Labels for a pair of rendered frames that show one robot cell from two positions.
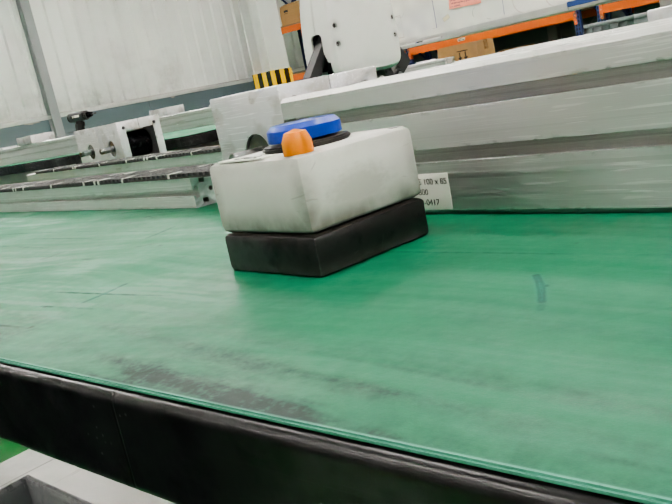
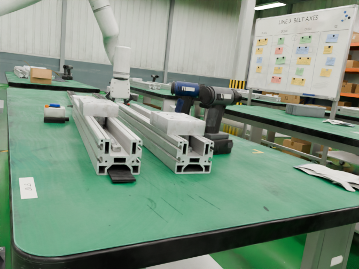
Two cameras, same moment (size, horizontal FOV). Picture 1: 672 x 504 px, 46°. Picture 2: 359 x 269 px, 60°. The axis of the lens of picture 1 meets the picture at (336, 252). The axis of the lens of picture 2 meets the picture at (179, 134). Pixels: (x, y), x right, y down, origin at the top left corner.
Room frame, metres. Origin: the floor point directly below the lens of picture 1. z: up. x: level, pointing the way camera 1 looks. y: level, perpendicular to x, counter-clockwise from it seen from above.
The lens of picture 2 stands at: (-0.66, -0.84, 1.02)
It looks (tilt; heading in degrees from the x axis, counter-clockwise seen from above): 10 degrees down; 16
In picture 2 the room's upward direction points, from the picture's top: 7 degrees clockwise
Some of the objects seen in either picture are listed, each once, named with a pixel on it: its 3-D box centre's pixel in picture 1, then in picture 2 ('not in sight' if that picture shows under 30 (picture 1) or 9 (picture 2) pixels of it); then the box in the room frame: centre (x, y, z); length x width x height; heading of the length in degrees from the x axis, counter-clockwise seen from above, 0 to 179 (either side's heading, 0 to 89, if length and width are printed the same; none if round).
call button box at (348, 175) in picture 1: (329, 193); (56, 113); (0.43, 0.00, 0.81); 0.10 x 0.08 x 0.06; 129
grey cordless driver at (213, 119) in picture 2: not in sight; (222, 120); (0.40, -0.68, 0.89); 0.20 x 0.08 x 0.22; 147
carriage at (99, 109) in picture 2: not in sight; (97, 111); (0.29, -0.27, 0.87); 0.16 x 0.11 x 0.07; 39
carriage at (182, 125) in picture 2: not in sight; (175, 127); (0.21, -0.58, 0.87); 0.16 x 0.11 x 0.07; 39
